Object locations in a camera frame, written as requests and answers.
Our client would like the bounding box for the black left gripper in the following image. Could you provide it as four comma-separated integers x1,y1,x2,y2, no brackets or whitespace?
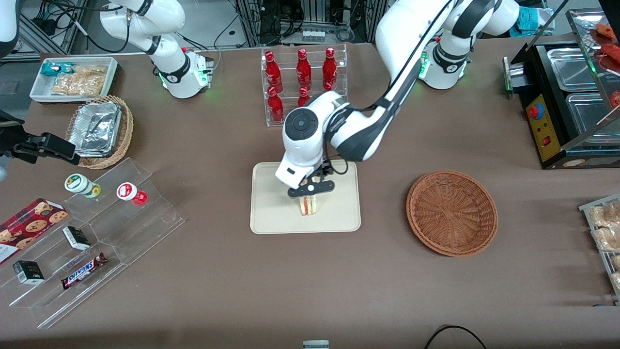
287,165,336,199

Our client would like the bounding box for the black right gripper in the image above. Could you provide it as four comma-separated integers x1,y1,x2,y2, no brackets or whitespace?
0,111,81,166

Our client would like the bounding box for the triangular sandwich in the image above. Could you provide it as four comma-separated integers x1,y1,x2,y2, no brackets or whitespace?
299,193,324,217

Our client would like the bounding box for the cream plastic tray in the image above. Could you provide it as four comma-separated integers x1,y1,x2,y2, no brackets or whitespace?
250,161,362,235

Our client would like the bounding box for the oval wicker basket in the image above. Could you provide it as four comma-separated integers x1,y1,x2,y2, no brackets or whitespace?
65,95,134,170

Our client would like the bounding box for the round brown wicker basket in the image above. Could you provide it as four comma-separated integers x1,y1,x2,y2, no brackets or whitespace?
406,170,498,257

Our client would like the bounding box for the tray of packaged pastries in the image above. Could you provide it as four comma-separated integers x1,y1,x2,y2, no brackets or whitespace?
578,193,620,307

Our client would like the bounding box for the green lid dessert cup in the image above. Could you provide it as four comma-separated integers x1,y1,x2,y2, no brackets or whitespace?
64,173,102,199

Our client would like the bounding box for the stack of foil trays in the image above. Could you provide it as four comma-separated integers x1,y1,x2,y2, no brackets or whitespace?
67,101,123,158

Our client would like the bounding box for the white rectangular snack bin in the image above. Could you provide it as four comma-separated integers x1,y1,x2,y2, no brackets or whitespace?
29,56,120,105

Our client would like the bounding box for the clear bag of crackers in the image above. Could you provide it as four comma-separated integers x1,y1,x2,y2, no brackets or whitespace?
50,65,108,96

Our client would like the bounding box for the red tartan cookie box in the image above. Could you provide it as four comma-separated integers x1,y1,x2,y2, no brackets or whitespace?
0,198,69,265

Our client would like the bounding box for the teal snack packet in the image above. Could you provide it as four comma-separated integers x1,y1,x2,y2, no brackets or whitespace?
40,63,74,77

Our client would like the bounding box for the red lid dessert cup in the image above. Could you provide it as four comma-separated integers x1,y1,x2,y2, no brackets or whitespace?
116,182,148,206

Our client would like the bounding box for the small black chocolate box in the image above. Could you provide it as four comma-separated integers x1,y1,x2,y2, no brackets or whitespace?
12,260,46,285
62,225,92,251

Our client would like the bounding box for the clear acrylic stepped shelf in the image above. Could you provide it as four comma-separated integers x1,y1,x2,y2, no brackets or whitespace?
0,157,186,330

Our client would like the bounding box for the Snickers chocolate bar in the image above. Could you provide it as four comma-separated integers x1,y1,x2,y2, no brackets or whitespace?
61,253,109,290

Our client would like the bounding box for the clear acrylic bottle rack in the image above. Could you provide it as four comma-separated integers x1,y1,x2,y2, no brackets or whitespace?
261,44,348,128

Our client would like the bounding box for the black food warmer cabinet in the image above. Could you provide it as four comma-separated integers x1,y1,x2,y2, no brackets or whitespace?
503,7,620,170

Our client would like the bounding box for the teal plastic bag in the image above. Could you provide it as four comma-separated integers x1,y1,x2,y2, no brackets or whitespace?
514,7,546,38

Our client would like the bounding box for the steel warmer pan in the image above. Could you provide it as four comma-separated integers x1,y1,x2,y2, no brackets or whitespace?
546,47,601,93
565,91,620,142

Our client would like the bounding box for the wrapped bread roll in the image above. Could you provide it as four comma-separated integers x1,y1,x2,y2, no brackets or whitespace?
588,203,620,229
593,227,620,252

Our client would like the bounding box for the black cable loop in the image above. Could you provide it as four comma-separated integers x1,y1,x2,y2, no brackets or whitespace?
424,324,488,349

